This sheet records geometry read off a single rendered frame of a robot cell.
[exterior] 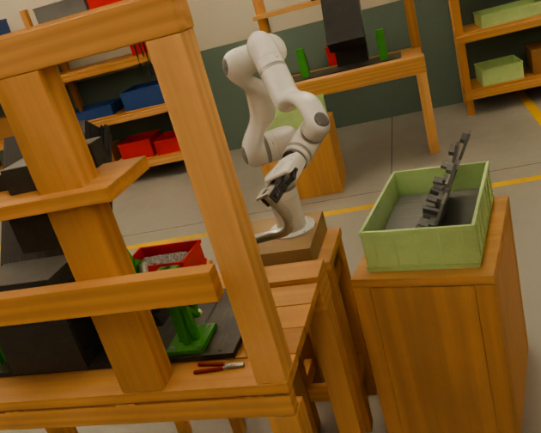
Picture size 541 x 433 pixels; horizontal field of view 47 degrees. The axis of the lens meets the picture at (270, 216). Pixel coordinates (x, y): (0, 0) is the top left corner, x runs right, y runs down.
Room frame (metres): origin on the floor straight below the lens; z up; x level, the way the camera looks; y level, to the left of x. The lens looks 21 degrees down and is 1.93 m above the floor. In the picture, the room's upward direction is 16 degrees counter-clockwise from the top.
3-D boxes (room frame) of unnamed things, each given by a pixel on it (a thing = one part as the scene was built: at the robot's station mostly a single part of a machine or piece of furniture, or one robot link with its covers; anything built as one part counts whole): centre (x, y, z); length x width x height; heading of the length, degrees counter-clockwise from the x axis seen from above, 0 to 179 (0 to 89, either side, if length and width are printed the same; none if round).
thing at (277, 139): (2.39, -0.10, 1.25); 0.19 x 0.12 x 0.24; 101
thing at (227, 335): (2.04, 0.67, 0.89); 1.10 x 0.42 x 0.02; 71
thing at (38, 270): (1.95, 0.82, 1.07); 0.30 x 0.18 x 0.34; 71
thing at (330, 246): (2.39, -0.07, 0.83); 0.32 x 0.32 x 0.04; 71
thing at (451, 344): (2.28, -0.62, 0.39); 0.68 x 0.52 x 0.79; 151
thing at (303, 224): (2.39, -0.07, 1.03); 0.19 x 0.19 x 0.18
